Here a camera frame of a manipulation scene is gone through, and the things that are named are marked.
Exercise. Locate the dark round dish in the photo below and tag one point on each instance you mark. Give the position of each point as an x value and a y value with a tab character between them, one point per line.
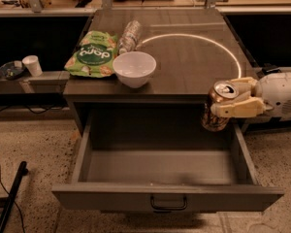
12	70

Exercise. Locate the green chip bag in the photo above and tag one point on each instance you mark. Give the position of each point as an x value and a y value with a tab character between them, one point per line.
94	57

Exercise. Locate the orange soda can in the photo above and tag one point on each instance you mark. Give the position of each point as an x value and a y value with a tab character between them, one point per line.
220	93

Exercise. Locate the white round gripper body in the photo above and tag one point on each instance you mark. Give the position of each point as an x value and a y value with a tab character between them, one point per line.
278	92

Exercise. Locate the black pole on floor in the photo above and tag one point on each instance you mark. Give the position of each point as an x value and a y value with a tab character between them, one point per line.
8	201

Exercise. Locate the grey cabinet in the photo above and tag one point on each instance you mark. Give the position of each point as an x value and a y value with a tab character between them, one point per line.
193	49

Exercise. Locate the low grey bench shelf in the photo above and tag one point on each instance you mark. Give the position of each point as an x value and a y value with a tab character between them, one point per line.
48	82

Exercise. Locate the open grey top drawer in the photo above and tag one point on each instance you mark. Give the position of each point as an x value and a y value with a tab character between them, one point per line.
127	155

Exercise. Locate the white bowl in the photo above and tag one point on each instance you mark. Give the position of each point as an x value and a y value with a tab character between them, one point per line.
134	68

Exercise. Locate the white paper cup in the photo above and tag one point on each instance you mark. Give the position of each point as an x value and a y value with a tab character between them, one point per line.
32	63

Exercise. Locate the black drawer handle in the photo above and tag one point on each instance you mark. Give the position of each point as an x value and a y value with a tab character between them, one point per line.
168	202

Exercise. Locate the clear plastic water bottle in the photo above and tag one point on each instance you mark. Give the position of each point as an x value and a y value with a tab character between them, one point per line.
130	37

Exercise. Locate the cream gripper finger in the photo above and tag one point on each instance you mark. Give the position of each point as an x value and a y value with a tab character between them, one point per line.
245	87
250	107

